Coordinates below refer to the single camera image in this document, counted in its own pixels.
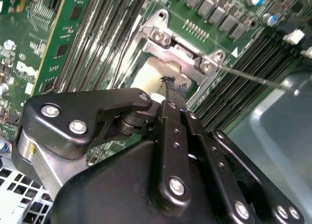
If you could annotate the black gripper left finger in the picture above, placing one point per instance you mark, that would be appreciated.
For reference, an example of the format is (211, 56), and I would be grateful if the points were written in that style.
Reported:
(80, 104)

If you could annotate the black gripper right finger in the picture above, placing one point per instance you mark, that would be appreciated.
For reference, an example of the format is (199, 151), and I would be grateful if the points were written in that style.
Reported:
(214, 165)

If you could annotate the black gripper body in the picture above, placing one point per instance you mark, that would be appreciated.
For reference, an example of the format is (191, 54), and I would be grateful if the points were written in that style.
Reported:
(109, 190)

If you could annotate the silver CPU plate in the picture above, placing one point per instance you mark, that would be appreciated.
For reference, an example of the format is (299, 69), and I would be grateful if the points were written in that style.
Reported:
(151, 73)

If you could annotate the metal locking lever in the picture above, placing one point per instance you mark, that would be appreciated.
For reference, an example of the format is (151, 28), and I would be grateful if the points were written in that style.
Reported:
(256, 78)

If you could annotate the metal socket cover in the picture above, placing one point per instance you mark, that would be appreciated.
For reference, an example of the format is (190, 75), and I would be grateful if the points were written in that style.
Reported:
(165, 54)

